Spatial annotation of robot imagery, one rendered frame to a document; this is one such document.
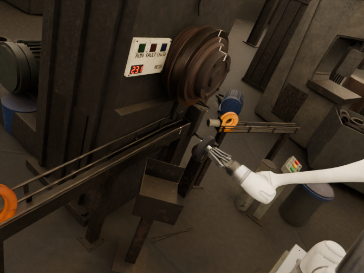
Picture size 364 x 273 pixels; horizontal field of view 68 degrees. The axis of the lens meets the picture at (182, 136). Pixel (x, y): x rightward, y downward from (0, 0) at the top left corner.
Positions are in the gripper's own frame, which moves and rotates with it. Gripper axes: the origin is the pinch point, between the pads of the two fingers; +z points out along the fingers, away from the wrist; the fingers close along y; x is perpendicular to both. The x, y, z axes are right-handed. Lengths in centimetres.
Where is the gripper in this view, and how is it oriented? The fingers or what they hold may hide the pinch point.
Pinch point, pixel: (205, 146)
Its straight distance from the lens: 140.9
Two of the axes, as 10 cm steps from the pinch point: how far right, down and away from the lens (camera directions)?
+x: 3.7, -7.6, -5.4
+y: 5.6, -2.8, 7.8
